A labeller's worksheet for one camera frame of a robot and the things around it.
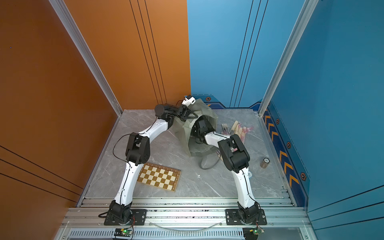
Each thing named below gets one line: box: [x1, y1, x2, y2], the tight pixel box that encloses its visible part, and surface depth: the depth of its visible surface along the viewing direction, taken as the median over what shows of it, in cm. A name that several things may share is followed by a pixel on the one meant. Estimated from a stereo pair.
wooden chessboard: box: [137, 163, 182, 192], surface depth 86 cm
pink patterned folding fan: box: [235, 121, 252, 144], surface depth 111 cm
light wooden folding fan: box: [229, 120, 239, 137], surface depth 111 cm
